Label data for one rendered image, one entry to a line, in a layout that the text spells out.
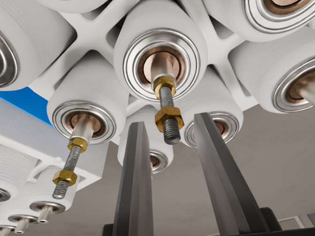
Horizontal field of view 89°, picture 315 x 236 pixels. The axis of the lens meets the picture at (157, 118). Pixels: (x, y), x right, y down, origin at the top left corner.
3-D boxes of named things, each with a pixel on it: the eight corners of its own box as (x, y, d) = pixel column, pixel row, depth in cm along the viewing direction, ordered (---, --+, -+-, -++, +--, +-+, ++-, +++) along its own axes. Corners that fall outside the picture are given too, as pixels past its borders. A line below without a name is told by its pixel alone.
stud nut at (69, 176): (64, 167, 14) (61, 176, 14) (80, 174, 15) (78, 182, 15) (52, 174, 15) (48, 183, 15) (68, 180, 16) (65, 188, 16)
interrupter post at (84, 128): (85, 112, 19) (76, 132, 17) (100, 123, 21) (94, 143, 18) (72, 121, 20) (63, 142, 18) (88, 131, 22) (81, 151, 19)
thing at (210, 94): (187, 96, 40) (207, 158, 27) (156, 76, 36) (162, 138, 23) (217, 66, 35) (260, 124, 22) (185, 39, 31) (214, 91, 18)
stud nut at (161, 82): (176, 92, 14) (178, 97, 14) (158, 98, 14) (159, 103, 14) (170, 72, 13) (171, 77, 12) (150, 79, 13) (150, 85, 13)
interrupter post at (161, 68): (162, 83, 17) (165, 101, 15) (144, 70, 16) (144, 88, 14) (178, 66, 16) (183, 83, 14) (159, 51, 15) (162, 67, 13)
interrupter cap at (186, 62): (165, 109, 20) (165, 113, 19) (108, 75, 16) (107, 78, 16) (214, 61, 16) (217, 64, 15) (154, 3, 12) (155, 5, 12)
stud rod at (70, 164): (82, 128, 19) (55, 194, 13) (89, 132, 19) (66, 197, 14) (76, 131, 19) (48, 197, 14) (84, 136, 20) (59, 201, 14)
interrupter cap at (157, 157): (140, 175, 31) (139, 179, 30) (113, 157, 26) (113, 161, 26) (175, 163, 28) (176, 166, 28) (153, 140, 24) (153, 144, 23)
